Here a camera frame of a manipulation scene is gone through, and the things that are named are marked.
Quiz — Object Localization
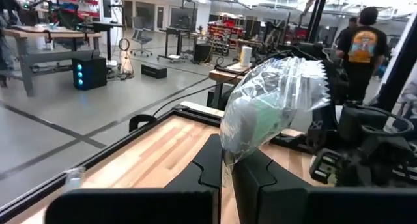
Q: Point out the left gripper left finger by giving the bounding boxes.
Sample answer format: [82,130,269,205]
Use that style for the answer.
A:
[45,134,225,224]

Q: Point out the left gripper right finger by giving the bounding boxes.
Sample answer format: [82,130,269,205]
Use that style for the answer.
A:
[232,148,417,224]

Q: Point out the green white toothbrush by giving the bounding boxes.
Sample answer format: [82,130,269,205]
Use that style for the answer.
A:
[218,56,332,168]

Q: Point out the person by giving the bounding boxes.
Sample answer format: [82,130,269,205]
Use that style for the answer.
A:
[337,16,358,55]
[335,6,388,104]

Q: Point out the flat black case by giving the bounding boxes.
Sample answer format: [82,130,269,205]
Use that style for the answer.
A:
[140,63,168,80]

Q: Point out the black computer blue lights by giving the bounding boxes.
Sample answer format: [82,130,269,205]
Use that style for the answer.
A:
[71,56,108,91]

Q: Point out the white paper towel roll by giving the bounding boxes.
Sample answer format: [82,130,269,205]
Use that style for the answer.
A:
[239,45,253,68]

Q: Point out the small wooden table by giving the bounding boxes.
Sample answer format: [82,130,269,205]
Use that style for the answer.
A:
[208,63,258,111]

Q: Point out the black cabinet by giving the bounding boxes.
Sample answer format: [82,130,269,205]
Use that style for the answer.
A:
[194,43,213,64]

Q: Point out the grey office chair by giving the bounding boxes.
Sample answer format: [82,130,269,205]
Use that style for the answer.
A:
[130,16,154,58]

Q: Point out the red storage shelves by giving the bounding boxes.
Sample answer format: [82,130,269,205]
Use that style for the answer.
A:
[208,20,245,39]

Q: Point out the wooden workbench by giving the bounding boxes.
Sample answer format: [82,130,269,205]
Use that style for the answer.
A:
[3,24,102,98]

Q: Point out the black computer monitor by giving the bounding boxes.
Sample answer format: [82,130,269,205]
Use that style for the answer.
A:
[101,0,113,19]

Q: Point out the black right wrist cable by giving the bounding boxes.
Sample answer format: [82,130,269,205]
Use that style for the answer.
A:
[360,109,415,137]

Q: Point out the black aluminium table frame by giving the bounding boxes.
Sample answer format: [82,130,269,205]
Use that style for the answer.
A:
[0,102,229,223]

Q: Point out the black arched frame handle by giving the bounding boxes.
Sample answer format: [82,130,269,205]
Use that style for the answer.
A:
[128,114,158,133]

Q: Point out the black rig upright post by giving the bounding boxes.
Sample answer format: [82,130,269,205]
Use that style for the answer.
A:
[373,12,417,111]
[307,0,329,44]

